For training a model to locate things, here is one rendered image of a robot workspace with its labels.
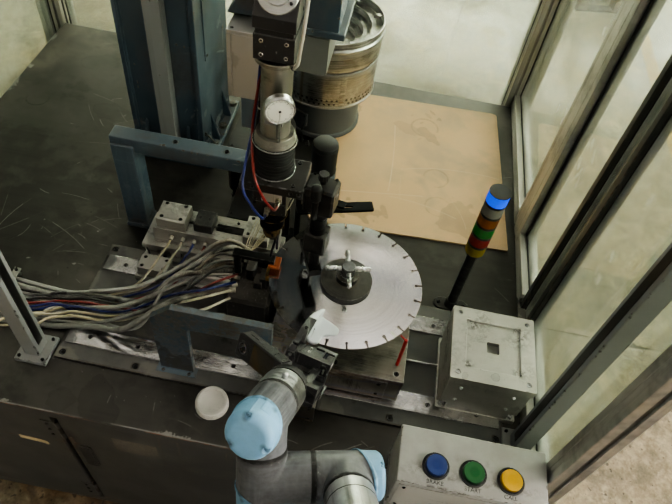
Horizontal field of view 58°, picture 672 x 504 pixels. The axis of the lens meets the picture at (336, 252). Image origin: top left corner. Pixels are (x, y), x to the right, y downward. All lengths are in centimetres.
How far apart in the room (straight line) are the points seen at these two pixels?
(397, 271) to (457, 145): 75
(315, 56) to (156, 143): 41
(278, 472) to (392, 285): 54
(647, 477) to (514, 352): 120
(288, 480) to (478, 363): 55
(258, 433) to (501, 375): 62
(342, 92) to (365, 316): 73
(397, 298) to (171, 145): 61
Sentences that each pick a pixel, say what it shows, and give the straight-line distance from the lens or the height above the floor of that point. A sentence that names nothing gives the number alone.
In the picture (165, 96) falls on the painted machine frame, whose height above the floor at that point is 97.
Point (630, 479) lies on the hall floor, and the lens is 244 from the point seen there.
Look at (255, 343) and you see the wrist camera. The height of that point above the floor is 109.
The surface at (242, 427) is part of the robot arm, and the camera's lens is 87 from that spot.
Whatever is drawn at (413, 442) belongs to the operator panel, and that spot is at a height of 90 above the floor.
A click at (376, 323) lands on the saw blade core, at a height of 95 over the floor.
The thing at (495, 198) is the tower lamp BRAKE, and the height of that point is 116.
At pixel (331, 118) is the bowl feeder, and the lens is 186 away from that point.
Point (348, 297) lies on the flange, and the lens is 127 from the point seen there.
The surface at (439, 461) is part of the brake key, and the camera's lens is 120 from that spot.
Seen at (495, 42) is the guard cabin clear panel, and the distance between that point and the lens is 215.
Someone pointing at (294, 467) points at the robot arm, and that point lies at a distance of 94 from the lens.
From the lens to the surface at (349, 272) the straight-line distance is 126.
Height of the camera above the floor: 200
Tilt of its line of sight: 51 degrees down
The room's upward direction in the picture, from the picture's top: 9 degrees clockwise
